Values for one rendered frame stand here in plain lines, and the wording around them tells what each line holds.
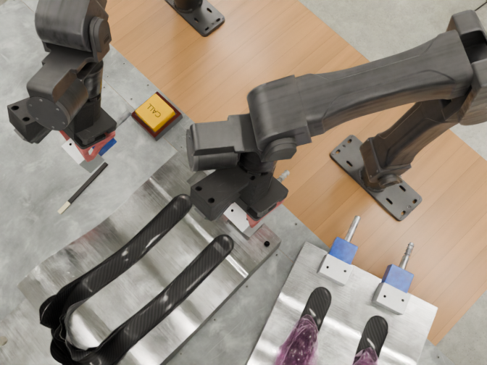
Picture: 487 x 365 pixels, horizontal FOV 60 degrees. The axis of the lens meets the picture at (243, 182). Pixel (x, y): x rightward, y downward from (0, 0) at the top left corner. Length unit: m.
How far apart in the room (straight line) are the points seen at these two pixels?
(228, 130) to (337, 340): 0.44
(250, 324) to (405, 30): 1.63
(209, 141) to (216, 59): 0.51
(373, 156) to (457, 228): 0.27
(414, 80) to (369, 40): 1.59
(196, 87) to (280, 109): 0.51
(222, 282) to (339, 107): 0.40
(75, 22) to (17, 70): 0.54
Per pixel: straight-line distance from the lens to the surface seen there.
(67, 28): 0.62
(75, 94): 0.62
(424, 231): 0.93
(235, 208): 0.72
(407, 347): 0.84
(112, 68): 1.06
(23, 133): 0.68
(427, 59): 0.52
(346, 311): 0.81
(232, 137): 0.53
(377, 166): 0.77
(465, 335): 1.82
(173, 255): 0.79
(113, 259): 0.80
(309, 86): 0.50
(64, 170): 0.98
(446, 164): 0.99
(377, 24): 2.15
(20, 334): 0.89
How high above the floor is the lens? 1.65
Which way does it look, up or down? 73 degrees down
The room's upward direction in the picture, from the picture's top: 4 degrees counter-clockwise
